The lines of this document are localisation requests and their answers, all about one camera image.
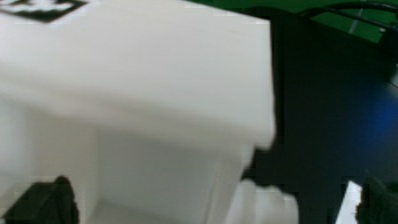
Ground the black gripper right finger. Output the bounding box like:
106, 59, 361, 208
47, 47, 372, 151
358, 178, 398, 224

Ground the black cable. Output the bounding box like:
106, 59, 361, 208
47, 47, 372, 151
299, 1, 398, 34

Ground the white cabinet box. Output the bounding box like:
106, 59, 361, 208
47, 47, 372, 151
0, 0, 299, 224

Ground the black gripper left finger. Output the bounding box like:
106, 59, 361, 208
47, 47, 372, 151
2, 176, 81, 224

